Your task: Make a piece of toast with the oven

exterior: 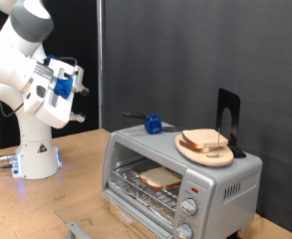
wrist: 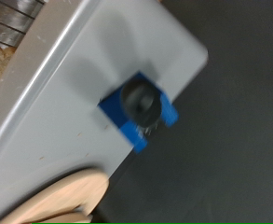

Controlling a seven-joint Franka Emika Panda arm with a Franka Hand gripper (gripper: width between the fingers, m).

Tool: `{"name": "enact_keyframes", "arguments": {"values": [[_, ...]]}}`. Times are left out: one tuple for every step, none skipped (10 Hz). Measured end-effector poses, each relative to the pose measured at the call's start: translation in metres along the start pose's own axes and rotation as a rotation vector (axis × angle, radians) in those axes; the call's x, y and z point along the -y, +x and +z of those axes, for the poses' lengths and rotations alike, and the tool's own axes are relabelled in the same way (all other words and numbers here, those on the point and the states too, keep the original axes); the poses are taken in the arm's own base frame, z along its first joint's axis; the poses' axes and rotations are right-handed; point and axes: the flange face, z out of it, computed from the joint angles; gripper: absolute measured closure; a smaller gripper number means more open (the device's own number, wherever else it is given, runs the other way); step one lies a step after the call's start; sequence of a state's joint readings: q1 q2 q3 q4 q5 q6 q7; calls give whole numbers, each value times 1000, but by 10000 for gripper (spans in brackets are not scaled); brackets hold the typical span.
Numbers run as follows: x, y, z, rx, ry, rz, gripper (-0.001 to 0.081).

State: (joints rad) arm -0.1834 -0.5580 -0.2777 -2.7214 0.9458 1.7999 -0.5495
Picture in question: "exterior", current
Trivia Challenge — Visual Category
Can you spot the silver toaster oven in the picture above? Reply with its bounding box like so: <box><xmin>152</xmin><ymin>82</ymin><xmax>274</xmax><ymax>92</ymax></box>
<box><xmin>102</xmin><ymin>120</ymin><xmax>263</xmax><ymax>239</ymax></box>

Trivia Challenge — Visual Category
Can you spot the thin metal wire stopper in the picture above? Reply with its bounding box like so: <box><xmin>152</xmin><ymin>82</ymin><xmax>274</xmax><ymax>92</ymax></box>
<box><xmin>207</xmin><ymin>127</ymin><xmax>225</xmax><ymax>159</ymax></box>

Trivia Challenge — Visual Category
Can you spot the metal spatula with blue block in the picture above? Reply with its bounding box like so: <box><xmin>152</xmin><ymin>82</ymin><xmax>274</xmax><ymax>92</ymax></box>
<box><xmin>123</xmin><ymin>111</ymin><xmax>186</xmax><ymax>134</ymax></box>

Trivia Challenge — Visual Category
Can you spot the black metal bookend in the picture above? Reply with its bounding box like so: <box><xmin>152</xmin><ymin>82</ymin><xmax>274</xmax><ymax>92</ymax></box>
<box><xmin>215</xmin><ymin>88</ymin><xmax>247</xmax><ymax>159</ymax></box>

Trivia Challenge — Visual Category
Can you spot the vertical metal pole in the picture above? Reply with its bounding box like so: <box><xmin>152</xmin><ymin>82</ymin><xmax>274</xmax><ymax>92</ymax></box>
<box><xmin>97</xmin><ymin>0</ymin><xmax>104</xmax><ymax>129</ymax></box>

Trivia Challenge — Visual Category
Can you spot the round wooden plate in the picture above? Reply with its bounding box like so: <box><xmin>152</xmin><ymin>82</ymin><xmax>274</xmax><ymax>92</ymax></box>
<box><xmin>174</xmin><ymin>133</ymin><xmax>235</xmax><ymax>168</ymax></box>

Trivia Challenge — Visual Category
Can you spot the wooden crate stand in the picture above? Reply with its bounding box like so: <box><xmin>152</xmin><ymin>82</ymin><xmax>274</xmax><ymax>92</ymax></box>
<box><xmin>109</xmin><ymin>200</ymin><xmax>163</xmax><ymax>239</ymax></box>

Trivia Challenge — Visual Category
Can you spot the black camera cable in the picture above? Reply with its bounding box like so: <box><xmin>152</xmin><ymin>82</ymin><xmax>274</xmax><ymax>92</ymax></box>
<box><xmin>0</xmin><ymin>56</ymin><xmax>79</xmax><ymax>119</ymax></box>

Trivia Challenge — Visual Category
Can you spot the silver oven knob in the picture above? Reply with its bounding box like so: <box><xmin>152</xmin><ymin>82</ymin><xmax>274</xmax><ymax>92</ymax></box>
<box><xmin>174</xmin><ymin>223</ymin><xmax>194</xmax><ymax>239</ymax></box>
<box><xmin>179</xmin><ymin>198</ymin><xmax>199</xmax><ymax>217</ymax></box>

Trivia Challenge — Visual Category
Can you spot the glass oven door with handle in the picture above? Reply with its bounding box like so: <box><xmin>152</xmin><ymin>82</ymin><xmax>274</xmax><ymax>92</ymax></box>
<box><xmin>55</xmin><ymin>188</ymin><xmax>174</xmax><ymax>239</ymax></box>

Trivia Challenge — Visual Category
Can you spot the white bread slice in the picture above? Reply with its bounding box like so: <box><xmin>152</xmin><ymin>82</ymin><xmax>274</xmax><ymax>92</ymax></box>
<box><xmin>139</xmin><ymin>166</ymin><xmax>182</xmax><ymax>192</ymax></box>
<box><xmin>178</xmin><ymin>138</ymin><xmax>216</xmax><ymax>154</ymax></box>

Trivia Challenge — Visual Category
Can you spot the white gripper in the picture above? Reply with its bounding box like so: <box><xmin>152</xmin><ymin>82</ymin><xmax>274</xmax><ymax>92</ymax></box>
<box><xmin>22</xmin><ymin>59</ymin><xmax>91</xmax><ymax>129</ymax></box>

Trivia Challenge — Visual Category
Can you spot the metal wire oven rack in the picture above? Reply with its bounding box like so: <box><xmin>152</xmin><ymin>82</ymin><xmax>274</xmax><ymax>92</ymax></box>
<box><xmin>110</xmin><ymin>157</ymin><xmax>183</xmax><ymax>223</ymax></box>

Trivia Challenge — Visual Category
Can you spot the bread slice stack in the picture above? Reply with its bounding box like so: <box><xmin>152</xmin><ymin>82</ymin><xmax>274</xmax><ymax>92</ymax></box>
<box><xmin>181</xmin><ymin>128</ymin><xmax>229</xmax><ymax>149</ymax></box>

